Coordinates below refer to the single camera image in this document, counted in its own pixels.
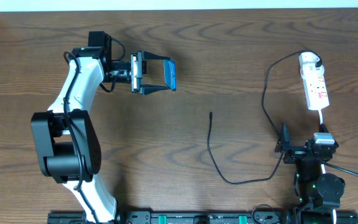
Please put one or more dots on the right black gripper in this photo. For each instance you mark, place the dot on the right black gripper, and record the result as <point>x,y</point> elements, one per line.
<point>296,150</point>

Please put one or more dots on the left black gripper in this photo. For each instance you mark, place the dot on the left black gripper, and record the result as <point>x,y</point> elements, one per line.
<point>140,72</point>

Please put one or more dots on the blue screen Galaxy smartphone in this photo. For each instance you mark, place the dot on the blue screen Galaxy smartphone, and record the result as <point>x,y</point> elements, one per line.
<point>170,74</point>

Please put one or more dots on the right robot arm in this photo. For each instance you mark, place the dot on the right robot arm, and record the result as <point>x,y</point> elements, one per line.
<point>319,192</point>

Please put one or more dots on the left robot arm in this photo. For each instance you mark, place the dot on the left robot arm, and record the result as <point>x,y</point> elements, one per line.
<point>67,146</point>

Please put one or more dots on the white USB charger plug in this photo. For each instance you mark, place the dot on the white USB charger plug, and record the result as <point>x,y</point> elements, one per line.
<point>311,65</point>

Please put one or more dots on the white power strip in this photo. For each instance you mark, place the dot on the white power strip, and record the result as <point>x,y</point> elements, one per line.
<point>315,91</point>

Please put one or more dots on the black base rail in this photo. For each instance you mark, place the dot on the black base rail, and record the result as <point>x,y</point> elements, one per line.
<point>145,217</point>

